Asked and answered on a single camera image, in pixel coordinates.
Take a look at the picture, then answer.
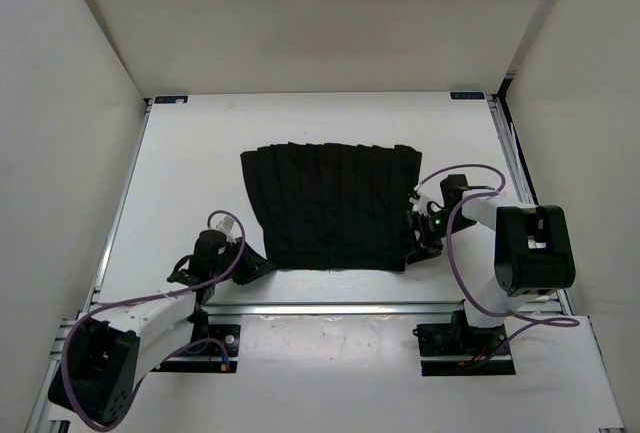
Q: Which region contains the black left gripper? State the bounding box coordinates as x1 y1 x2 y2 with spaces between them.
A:
211 236 275 285

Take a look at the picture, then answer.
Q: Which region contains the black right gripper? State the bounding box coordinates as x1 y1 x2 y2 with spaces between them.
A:
392 208 476 263

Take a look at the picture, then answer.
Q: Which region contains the black pleated skirt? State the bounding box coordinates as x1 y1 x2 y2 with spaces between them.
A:
240 143 422 272

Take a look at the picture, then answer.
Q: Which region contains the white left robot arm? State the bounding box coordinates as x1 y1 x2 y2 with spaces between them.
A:
47 230 276 432

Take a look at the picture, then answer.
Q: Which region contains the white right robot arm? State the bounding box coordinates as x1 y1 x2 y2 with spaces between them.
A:
408 174 576 353

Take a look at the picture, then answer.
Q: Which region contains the blue label right corner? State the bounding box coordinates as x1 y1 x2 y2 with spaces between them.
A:
450 91 485 101

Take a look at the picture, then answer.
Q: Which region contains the blue label corner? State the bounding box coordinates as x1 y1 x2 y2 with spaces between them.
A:
154 95 189 104
450 91 485 101

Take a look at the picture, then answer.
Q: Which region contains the blue label left corner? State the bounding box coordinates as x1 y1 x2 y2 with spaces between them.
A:
154 95 189 104

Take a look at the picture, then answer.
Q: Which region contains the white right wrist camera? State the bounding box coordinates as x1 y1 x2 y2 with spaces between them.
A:
409 192 442 216

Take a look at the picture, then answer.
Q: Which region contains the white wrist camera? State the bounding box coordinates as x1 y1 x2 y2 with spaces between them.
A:
409 192 442 216
207 215 236 243

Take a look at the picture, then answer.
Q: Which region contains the aluminium front rail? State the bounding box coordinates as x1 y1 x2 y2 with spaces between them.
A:
94 302 466 317

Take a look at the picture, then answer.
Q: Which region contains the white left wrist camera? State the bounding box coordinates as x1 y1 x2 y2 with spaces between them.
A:
207 215 236 243

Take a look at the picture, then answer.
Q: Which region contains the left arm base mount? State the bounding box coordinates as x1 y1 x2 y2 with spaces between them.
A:
155 317 241 374

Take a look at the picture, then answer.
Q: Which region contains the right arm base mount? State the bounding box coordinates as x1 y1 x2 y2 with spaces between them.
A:
412 311 516 377

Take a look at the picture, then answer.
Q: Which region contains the aluminium right side rail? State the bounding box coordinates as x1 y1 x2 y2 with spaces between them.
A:
487 94 538 205

